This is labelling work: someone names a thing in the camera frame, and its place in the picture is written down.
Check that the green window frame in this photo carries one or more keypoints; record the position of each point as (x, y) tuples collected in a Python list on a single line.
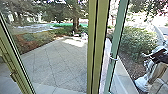
[(96, 46)]

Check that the white patio chair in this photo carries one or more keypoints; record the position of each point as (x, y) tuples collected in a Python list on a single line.
[(75, 34), (84, 35)]

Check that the green garden bush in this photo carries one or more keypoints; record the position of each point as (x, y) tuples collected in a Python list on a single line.
[(135, 40)]

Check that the dark tree trunk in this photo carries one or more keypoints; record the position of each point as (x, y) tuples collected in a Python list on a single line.
[(76, 23)]

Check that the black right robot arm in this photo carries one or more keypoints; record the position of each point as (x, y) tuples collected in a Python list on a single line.
[(166, 58)]

